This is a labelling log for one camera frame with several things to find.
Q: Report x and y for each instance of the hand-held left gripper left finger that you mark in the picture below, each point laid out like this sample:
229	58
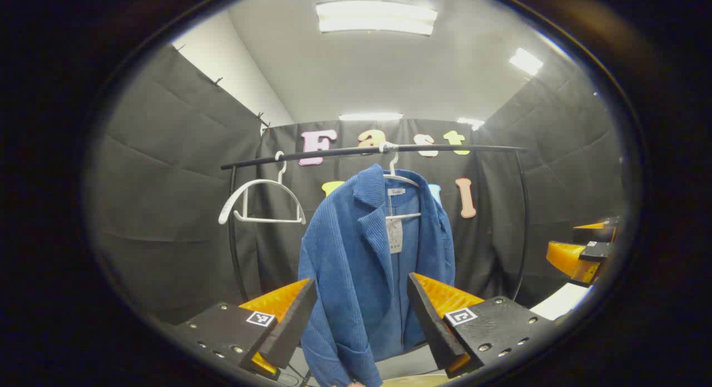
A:
292	326

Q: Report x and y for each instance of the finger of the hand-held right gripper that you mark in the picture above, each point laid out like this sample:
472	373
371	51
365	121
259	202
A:
573	259
595	231

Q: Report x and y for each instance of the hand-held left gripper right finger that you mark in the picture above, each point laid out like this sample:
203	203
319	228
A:
431	320

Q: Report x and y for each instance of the empty white hanger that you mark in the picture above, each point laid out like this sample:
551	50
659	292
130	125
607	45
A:
261	184

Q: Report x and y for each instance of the white hanger with jacket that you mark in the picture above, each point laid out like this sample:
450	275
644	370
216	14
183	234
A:
396	178

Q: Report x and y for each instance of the black clothes rack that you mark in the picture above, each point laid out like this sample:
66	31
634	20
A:
334	152

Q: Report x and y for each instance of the white flat panel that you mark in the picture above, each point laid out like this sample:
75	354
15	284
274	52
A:
559	302

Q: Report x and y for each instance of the small ceiling light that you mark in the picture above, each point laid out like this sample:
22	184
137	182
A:
525	61

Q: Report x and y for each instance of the black backdrop cloth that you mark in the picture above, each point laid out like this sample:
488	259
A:
167	181

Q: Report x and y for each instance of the long ceiling light strip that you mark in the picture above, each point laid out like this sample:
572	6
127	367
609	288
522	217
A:
370	117

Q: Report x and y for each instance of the large ceiling light panel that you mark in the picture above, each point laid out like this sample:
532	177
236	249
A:
376	17

